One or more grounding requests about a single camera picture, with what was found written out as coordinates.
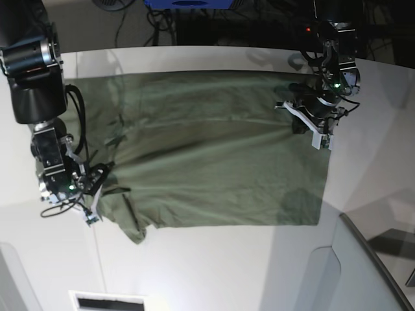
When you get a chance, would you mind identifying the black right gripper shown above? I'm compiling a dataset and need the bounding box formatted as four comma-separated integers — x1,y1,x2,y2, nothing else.
75,161,115,196

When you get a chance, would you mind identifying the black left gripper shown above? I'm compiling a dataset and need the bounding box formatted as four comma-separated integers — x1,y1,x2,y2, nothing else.
289,83,344,135

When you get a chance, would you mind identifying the green t-shirt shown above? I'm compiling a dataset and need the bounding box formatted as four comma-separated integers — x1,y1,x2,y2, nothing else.
68,71,330,244

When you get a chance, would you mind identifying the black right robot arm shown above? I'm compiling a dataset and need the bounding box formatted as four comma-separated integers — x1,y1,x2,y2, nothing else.
1,1,113,203

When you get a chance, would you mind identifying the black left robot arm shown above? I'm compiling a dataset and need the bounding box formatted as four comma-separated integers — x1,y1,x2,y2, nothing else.
289,1,363,134

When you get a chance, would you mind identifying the blue box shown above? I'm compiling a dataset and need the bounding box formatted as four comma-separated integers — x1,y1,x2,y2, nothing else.
144,0,243,10

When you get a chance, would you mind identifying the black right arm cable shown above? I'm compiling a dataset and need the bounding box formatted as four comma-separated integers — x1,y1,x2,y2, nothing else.
40,84,88,218

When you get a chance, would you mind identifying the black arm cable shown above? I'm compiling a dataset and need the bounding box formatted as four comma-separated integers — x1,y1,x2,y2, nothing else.
337,97,361,119
40,84,88,218

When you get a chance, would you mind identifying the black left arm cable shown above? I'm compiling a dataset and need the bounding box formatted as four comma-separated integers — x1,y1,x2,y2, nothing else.
337,97,361,119

